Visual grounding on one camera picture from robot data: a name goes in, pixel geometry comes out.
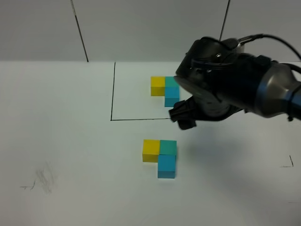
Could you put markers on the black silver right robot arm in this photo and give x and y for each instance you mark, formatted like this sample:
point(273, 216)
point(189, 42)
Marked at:
point(223, 80)

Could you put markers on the blue template block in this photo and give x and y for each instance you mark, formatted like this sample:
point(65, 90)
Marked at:
point(172, 96)

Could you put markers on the green template block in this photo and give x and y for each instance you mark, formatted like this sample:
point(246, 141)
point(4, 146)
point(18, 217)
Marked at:
point(170, 82)

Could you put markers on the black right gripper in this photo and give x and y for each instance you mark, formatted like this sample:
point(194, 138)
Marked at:
point(187, 112)

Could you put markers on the yellow template block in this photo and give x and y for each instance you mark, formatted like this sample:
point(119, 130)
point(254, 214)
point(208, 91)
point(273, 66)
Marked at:
point(157, 85)

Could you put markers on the yellow loose block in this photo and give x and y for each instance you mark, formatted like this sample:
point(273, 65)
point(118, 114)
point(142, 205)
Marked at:
point(151, 150)

